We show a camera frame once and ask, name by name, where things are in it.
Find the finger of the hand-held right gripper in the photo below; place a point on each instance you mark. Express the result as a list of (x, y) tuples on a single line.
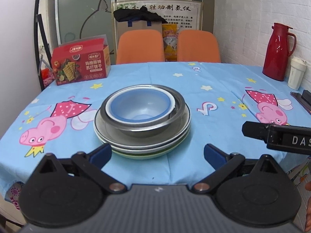
[(255, 129)]

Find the pale green plate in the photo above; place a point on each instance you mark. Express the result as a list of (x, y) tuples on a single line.
[(155, 155)]

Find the red bag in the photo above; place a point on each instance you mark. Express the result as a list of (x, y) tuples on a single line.
[(46, 76)]

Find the frosted glass panel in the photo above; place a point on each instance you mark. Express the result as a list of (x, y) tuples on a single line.
[(80, 12)]

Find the black cloth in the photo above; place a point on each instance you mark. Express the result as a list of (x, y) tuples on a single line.
[(138, 14)]

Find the brown cardboard box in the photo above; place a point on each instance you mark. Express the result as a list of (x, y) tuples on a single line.
[(139, 26)]

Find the person's right hand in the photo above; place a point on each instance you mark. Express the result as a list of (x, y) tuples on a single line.
[(308, 187)]

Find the yellow packet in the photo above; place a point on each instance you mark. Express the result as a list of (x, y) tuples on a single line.
[(170, 43)]

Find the dark phone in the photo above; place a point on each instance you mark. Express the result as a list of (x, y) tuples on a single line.
[(301, 100)]

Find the blue cartoon tablecloth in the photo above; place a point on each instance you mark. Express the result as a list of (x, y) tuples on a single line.
[(218, 82)]

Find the blue plastic bowl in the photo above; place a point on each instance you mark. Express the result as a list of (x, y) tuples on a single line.
[(141, 109)]

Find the orange chair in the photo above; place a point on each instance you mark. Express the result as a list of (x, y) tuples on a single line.
[(141, 46), (198, 46)]

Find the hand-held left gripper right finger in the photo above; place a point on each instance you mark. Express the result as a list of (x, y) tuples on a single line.
[(214, 154)]

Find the white ceramic bowl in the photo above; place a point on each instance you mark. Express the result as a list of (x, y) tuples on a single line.
[(108, 114)]

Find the red thermos jug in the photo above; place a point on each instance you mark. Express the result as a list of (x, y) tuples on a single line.
[(277, 51)]

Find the red cracker box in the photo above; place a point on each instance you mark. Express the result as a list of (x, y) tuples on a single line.
[(80, 63)]

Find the white cup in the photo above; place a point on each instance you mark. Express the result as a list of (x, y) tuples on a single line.
[(296, 72)]

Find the stainless steel bowl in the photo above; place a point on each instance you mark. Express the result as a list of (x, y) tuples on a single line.
[(178, 109)]

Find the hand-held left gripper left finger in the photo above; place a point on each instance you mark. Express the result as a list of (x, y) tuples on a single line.
[(102, 154)]

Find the small white floral plate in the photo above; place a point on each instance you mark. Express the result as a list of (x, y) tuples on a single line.
[(170, 148)]

